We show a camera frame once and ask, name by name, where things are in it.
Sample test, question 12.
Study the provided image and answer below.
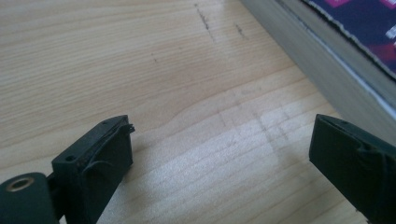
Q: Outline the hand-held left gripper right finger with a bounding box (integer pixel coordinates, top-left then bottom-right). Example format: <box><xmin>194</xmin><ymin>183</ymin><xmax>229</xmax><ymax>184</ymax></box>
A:
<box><xmin>308</xmin><ymin>113</ymin><xmax>396</xmax><ymax>224</ymax></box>

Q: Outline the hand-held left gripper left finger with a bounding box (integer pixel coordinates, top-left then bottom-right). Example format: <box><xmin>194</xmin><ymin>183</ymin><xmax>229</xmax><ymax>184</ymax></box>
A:
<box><xmin>50</xmin><ymin>114</ymin><xmax>136</xmax><ymax>224</ymax></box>

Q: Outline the thick white book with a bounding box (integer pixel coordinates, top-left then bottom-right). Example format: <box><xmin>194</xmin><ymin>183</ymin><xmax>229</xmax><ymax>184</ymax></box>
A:
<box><xmin>239</xmin><ymin>0</ymin><xmax>396</xmax><ymax>147</ymax></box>

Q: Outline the dark blue ragged-edge book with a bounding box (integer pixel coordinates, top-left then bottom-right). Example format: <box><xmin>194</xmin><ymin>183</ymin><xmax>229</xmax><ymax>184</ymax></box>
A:
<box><xmin>276</xmin><ymin>0</ymin><xmax>396</xmax><ymax>110</ymax></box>

